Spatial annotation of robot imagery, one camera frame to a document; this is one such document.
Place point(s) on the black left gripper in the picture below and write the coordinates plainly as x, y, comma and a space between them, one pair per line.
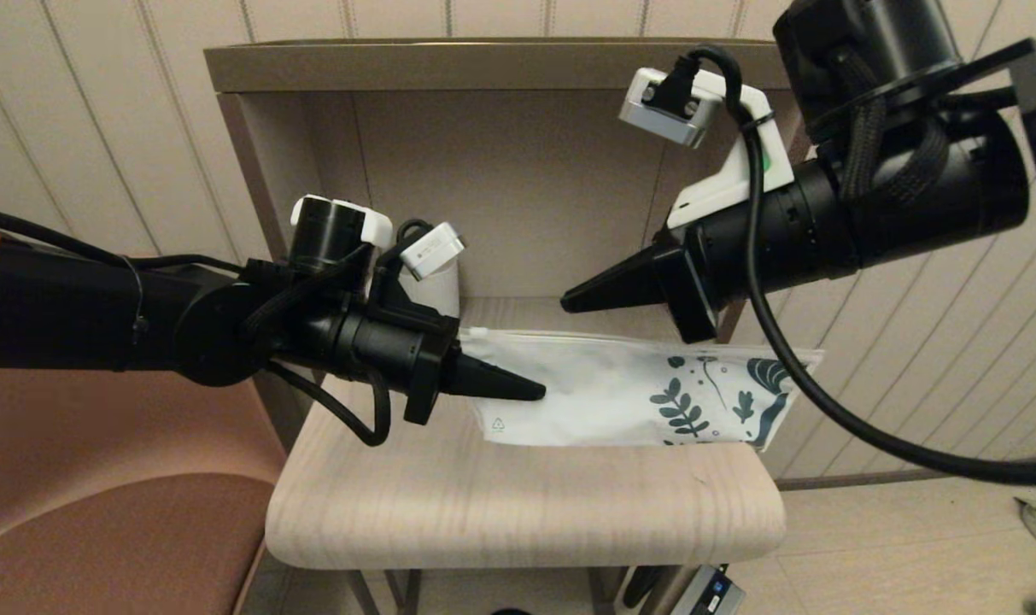
381, 350

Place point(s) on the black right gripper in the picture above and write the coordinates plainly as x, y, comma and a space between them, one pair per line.
825, 222

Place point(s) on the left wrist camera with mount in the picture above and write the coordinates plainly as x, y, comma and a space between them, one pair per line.
436, 249

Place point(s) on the white ribbed ceramic mug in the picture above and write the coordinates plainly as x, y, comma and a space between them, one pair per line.
441, 295

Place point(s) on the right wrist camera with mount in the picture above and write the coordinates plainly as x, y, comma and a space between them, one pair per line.
705, 201

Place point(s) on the white floral zip pouch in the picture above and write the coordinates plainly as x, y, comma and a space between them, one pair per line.
603, 393

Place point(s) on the pink chair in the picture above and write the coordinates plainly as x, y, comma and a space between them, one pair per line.
99, 547

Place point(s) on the beige wooden desk with hutch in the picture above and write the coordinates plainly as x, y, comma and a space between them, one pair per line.
518, 68

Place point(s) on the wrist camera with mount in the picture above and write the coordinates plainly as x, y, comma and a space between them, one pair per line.
436, 249
705, 201

